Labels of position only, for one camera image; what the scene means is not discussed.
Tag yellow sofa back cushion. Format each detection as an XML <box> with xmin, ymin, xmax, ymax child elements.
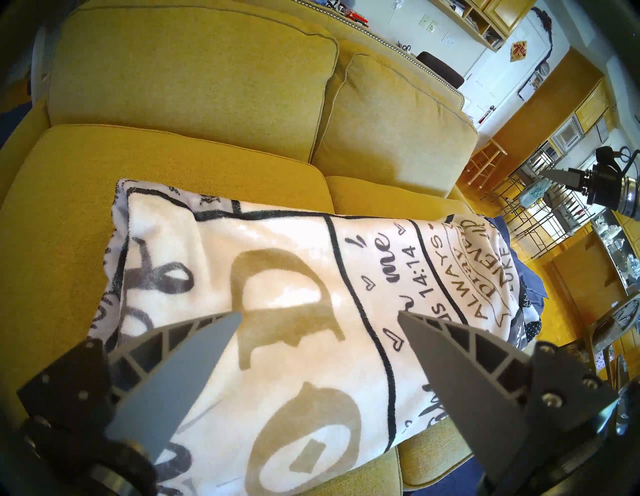
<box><xmin>47</xmin><ymin>5</ymin><xmax>340</xmax><ymax>163</ymax></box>
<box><xmin>311</xmin><ymin>52</ymin><xmax>478</xmax><ymax>198</ymax></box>

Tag tall wooden cabinet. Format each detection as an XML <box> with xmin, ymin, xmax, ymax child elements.
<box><xmin>480</xmin><ymin>47</ymin><xmax>606</xmax><ymax>186</ymax></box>

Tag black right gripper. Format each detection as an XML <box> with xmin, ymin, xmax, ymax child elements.
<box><xmin>540</xmin><ymin>147</ymin><xmax>628</xmax><ymax>206</ymax></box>

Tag teal bag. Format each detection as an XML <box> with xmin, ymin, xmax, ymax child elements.
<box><xmin>520</xmin><ymin>180</ymin><xmax>551</xmax><ymax>208</ymax></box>

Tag built-in steel oven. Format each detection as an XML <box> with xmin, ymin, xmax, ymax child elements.
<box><xmin>552</xmin><ymin>117</ymin><xmax>583</xmax><ymax>151</ymax></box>

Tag black office chair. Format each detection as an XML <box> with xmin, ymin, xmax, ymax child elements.
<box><xmin>416</xmin><ymin>51</ymin><xmax>466</xmax><ymax>91</ymax></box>

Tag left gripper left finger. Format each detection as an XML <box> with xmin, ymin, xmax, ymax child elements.
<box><xmin>17</xmin><ymin>311</ymin><xmax>243</xmax><ymax>463</ymax></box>

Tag wall calendar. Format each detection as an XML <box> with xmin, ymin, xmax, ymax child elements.
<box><xmin>517</xmin><ymin>62</ymin><xmax>551</xmax><ymax>101</ymax></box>

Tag dark garland over door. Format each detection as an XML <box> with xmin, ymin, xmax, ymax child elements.
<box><xmin>530</xmin><ymin>5</ymin><xmax>553</xmax><ymax>56</ymax></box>

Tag white black scripture blanket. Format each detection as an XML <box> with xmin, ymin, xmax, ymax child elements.
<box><xmin>90</xmin><ymin>179</ymin><xmax>543</xmax><ymax>496</ymax></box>

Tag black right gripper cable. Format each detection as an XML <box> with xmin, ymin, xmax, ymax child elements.
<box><xmin>612</xmin><ymin>146</ymin><xmax>640</xmax><ymax>176</ymax></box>

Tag crumpled dark blue blanket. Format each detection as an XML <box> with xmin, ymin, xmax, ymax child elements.
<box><xmin>485</xmin><ymin>215</ymin><xmax>546</xmax><ymax>301</ymax></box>

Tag wooden stool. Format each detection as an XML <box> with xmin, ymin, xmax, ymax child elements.
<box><xmin>465</xmin><ymin>139</ymin><xmax>508</xmax><ymax>188</ymax></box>

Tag yellow two-seat sofa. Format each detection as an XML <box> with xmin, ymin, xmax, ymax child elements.
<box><xmin>0</xmin><ymin>0</ymin><xmax>481</xmax><ymax>201</ymax></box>

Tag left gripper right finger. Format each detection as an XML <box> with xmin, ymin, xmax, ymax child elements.
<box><xmin>397</xmin><ymin>311</ymin><xmax>620</xmax><ymax>486</ymax></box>

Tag black metal wire rack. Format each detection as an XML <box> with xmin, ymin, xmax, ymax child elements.
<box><xmin>495</xmin><ymin>145</ymin><xmax>596</xmax><ymax>258</ymax></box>

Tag white panelled door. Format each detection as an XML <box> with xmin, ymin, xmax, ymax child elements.
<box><xmin>460</xmin><ymin>10</ymin><xmax>571</xmax><ymax>133</ymax></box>

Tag wooden wall cabinets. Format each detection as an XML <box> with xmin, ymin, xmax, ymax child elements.
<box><xmin>430</xmin><ymin>0</ymin><xmax>538</xmax><ymax>51</ymax></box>

